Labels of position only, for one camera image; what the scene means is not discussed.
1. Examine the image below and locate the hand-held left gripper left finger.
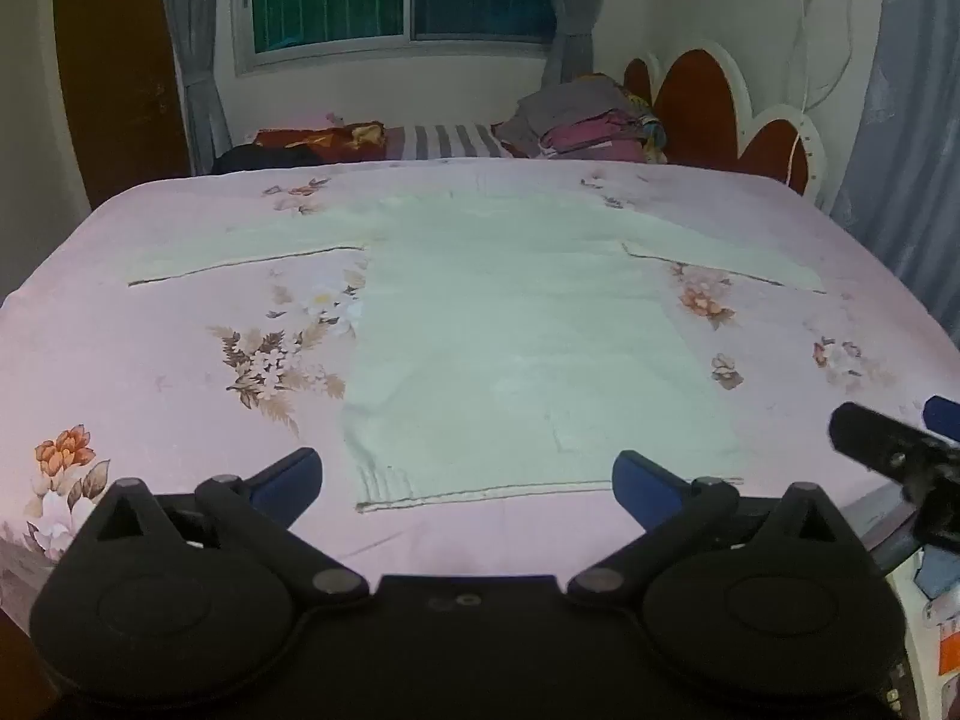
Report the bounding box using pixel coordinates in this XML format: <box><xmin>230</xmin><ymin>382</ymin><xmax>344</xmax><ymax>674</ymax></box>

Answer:
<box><xmin>94</xmin><ymin>448</ymin><xmax>370</xmax><ymax>608</ymax></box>

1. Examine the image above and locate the brown and white headboard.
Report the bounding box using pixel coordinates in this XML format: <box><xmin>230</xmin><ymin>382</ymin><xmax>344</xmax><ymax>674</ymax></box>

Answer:
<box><xmin>622</xmin><ymin>45</ymin><xmax>826</xmax><ymax>205</ymax></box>

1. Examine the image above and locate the pile of folded clothes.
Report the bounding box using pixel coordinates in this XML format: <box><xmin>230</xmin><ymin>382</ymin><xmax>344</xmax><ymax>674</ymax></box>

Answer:
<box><xmin>493</xmin><ymin>73</ymin><xmax>668</xmax><ymax>164</ymax></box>

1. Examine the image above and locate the red patterned cloth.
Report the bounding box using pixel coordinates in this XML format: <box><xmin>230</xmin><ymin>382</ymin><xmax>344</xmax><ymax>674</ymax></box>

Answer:
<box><xmin>251</xmin><ymin>118</ymin><xmax>387</xmax><ymax>163</ymax></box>

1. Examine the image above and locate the white knitted sweater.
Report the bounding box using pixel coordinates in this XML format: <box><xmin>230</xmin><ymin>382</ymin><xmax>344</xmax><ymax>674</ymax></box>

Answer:
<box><xmin>124</xmin><ymin>191</ymin><xmax>826</xmax><ymax>515</ymax></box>

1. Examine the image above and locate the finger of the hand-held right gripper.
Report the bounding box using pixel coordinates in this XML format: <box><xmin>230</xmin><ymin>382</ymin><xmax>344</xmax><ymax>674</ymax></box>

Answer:
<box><xmin>924</xmin><ymin>395</ymin><xmax>960</xmax><ymax>445</ymax></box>
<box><xmin>829</xmin><ymin>401</ymin><xmax>960</xmax><ymax>479</ymax></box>

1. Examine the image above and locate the white cable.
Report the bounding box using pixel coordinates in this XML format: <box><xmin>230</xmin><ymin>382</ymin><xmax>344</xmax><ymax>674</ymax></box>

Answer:
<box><xmin>786</xmin><ymin>0</ymin><xmax>857</xmax><ymax>188</ymax></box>

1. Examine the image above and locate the black cloth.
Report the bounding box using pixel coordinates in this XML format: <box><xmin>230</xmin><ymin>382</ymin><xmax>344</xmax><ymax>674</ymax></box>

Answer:
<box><xmin>212</xmin><ymin>144</ymin><xmax>301</xmax><ymax>175</ymax></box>

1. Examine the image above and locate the light blue curtain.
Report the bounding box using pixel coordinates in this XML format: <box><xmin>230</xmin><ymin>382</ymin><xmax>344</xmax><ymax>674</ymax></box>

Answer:
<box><xmin>831</xmin><ymin>0</ymin><xmax>960</xmax><ymax>350</ymax></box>

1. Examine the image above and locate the grey striped pillow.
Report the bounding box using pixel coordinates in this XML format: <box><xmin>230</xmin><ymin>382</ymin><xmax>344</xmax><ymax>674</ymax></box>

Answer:
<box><xmin>385</xmin><ymin>122</ymin><xmax>512</xmax><ymax>161</ymax></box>

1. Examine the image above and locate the grey curtain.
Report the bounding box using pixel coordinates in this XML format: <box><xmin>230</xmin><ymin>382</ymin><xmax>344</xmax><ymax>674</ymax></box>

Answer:
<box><xmin>538</xmin><ymin>0</ymin><xmax>601</xmax><ymax>87</ymax></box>
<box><xmin>157</xmin><ymin>0</ymin><xmax>233</xmax><ymax>175</ymax></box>

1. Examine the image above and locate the brown wooden door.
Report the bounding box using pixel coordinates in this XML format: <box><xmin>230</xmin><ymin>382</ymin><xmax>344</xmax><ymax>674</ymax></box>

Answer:
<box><xmin>52</xmin><ymin>0</ymin><xmax>192</xmax><ymax>211</ymax></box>

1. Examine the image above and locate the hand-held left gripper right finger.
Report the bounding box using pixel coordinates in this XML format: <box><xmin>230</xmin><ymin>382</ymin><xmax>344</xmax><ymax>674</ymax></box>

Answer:
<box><xmin>566</xmin><ymin>451</ymin><xmax>852</xmax><ymax>608</ymax></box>

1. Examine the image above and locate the pink floral bedsheet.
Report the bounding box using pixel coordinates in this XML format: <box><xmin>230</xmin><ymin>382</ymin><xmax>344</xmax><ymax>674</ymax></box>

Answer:
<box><xmin>0</xmin><ymin>157</ymin><xmax>960</xmax><ymax>616</ymax></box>

